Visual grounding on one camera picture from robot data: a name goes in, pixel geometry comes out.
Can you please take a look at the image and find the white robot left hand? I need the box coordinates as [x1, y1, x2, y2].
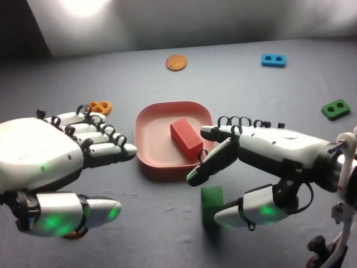
[0, 104, 139, 238]

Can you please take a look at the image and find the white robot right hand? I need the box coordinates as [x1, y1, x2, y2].
[186, 116, 332, 231]

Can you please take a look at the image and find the red block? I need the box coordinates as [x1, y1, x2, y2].
[170, 118, 204, 160]

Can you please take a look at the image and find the green two-hole block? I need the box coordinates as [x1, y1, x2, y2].
[321, 99, 351, 121]

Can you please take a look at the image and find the blue two-hole block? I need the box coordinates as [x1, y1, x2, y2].
[260, 53, 287, 68]

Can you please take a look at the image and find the pink plastic plate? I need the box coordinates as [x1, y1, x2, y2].
[134, 100, 215, 174]

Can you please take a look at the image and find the orange toy pretzel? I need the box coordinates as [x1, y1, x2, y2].
[85, 100, 113, 117]

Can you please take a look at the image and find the small tan toy bun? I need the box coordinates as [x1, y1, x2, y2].
[63, 227, 88, 240]

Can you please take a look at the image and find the grey table cloth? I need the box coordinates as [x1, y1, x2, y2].
[0, 37, 357, 268]

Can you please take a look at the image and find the round orange toy biscuit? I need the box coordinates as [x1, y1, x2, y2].
[165, 54, 187, 73]

